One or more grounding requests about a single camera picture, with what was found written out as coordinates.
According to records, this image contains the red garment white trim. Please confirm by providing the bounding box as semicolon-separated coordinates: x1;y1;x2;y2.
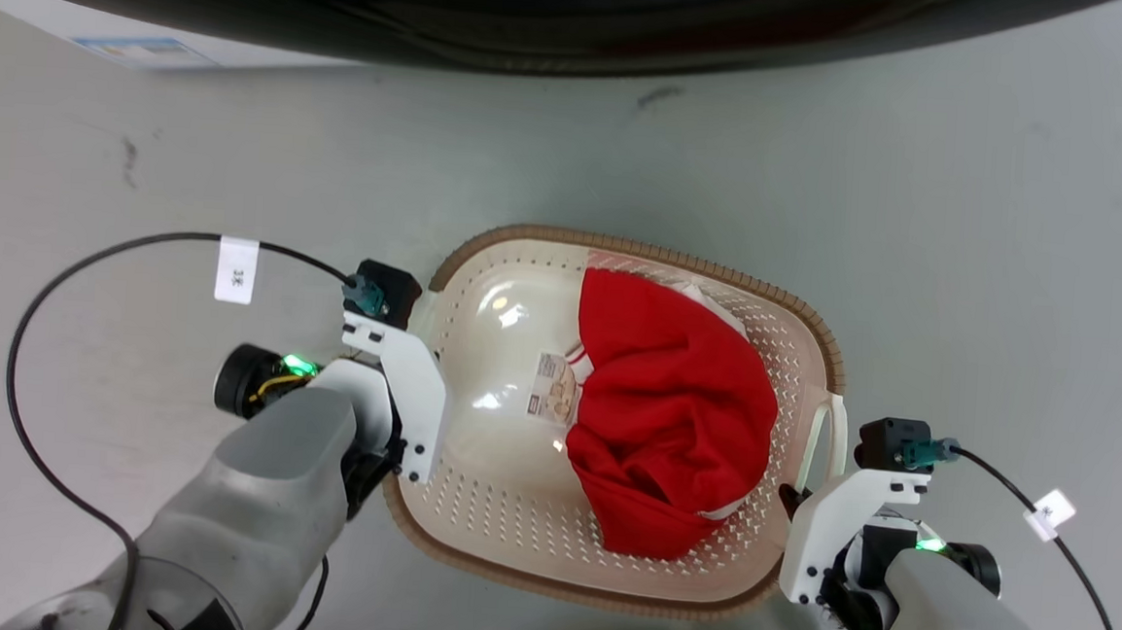
558;266;788;569

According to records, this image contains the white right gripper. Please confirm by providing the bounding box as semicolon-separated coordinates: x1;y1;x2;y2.
770;462;933;630

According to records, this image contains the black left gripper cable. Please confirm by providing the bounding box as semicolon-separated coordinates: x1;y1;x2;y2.
0;221;356;630

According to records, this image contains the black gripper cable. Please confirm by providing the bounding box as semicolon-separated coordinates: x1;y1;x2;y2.
0;221;356;630
941;446;1122;630

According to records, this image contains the white rectangular cable tag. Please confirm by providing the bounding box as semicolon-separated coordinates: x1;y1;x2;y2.
213;234;262;306

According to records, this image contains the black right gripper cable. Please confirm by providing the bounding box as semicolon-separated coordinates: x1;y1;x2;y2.
941;446;1122;630

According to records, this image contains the blue washing machine sticker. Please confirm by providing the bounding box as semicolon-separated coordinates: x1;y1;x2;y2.
72;31;222;75

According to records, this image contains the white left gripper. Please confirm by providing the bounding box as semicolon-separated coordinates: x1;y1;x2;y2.
313;309;453;527

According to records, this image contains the cream laundry basket brown rim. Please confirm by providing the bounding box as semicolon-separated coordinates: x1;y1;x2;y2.
375;216;860;630

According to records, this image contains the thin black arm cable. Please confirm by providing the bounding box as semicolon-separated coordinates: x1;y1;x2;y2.
264;550;331;630

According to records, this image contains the small white cable tag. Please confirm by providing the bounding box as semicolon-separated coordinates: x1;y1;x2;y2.
1022;488;1078;544

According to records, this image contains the paper label sticker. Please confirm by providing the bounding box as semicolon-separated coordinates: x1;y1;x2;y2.
526;351;583;426

